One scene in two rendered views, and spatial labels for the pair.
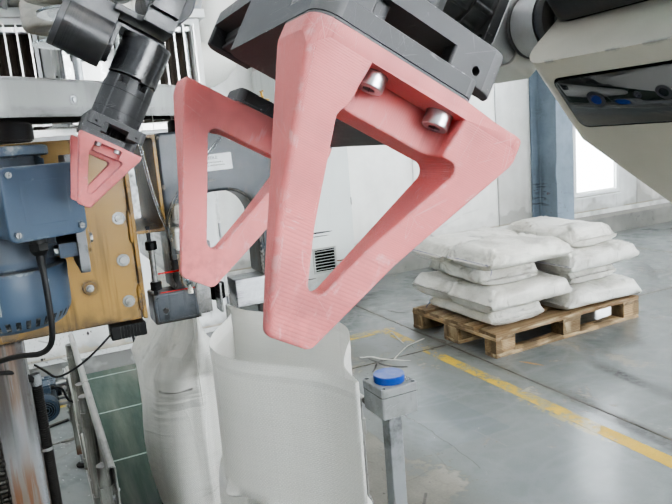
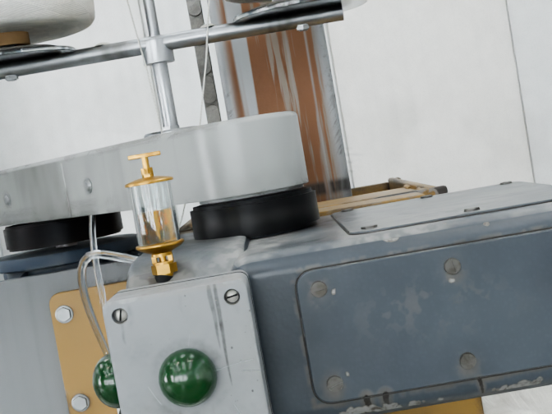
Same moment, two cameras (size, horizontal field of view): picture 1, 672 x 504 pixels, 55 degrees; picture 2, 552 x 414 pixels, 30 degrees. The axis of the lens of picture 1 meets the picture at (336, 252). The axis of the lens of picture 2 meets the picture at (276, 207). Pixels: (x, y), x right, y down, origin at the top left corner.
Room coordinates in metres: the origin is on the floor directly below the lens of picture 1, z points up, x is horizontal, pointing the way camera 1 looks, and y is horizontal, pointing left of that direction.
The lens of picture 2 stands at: (1.55, -0.40, 1.39)
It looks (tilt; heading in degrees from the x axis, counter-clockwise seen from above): 3 degrees down; 115
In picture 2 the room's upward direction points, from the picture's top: 10 degrees counter-clockwise
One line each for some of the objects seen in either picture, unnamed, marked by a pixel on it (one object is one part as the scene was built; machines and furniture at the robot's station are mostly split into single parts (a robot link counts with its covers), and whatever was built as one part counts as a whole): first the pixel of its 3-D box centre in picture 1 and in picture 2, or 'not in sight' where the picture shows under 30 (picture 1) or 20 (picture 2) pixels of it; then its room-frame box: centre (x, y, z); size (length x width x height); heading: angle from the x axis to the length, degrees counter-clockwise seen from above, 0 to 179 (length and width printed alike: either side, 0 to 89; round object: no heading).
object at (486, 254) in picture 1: (509, 249); not in sight; (3.78, -1.04, 0.56); 0.66 x 0.42 x 0.15; 115
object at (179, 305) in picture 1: (173, 303); not in sight; (1.13, 0.30, 1.04); 0.08 x 0.06 x 0.05; 115
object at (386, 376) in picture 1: (389, 378); not in sight; (1.18, -0.08, 0.84); 0.06 x 0.06 x 0.02
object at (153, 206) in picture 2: not in sight; (154, 213); (1.22, 0.11, 1.37); 0.03 x 0.02 x 0.03; 25
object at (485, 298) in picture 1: (509, 288); not in sight; (3.79, -1.03, 0.32); 0.66 x 0.43 x 0.15; 117
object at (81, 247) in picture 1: (61, 209); (138, 342); (0.99, 0.41, 1.23); 0.28 x 0.07 x 0.16; 25
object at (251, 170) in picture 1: (210, 195); (389, 397); (1.30, 0.24, 1.21); 0.30 x 0.25 x 0.30; 25
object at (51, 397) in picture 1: (50, 396); not in sight; (2.54, 1.23, 0.35); 0.30 x 0.15 x 0.15; 25
